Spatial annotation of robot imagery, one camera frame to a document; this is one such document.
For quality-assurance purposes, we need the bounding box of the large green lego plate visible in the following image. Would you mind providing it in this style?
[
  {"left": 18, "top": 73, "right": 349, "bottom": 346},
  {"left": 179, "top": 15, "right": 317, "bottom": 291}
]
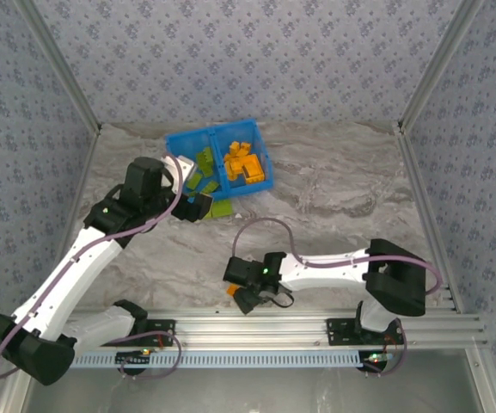
[{"left": 206, "top": 200, "right": 235, "bottom": 219}]

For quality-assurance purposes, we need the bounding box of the blue two-compartment plastic bin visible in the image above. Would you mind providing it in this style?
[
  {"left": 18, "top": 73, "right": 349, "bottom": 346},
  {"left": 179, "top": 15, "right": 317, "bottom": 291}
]
[{"left": 164, "top": 118, "right": 274, "bottom": 202}]

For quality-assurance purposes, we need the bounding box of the wide aluminium mounting rail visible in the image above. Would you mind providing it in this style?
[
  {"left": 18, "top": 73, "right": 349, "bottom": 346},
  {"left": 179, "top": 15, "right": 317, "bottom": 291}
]
[{"left": 64, "top": 307, "right": 489, "bottom": 350}]

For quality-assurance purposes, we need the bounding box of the grey slotted cable duct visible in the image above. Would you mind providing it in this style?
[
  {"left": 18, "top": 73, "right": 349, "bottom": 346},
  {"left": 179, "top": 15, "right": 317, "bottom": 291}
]
[{"left": 73, "top": 350, "right": 367, "bottom": 370}]

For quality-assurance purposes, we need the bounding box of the aluminium table edge rail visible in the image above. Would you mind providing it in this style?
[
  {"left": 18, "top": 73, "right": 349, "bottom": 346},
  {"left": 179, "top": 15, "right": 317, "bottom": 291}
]
[
  {"left": 395, "top": 122, "right": 496, "bottom": 413},
  {"left": 0, "top": 126, "right": 102, "bottom": 413}
]

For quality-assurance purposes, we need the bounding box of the orange lego window frame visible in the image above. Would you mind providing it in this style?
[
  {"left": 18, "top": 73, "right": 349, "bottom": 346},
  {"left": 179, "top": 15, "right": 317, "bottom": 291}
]
[{"left": 238, "top": 155, "right": 270, "bottom": 186}]

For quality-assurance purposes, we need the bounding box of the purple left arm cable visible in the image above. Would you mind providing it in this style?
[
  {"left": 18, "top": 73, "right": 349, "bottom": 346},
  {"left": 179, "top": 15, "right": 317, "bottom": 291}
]
[{"left": 0, "top": 152, "right": 185, "bottom": 382}]

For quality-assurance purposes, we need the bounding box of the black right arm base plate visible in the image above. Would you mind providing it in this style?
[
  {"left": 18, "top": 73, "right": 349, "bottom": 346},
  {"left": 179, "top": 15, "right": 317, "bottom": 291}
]
[{"left": 325, "top": 317, "right": 406, "bottom": 345}]

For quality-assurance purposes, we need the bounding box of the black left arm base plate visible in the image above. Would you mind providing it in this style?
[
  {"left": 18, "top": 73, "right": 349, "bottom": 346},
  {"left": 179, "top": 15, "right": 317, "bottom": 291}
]
[{"left": 116, "top": 318, "right": 178, "bottom": 347}]

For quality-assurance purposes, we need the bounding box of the aluminium frame post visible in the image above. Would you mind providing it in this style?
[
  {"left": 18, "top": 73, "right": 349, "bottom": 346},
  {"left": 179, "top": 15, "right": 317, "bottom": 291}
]
[
  {"left": 396, "top": 0, "right": 487, "bottom": 135},
  {"left": 15, "top": 0, "right": 103, "bottom": 135}
]

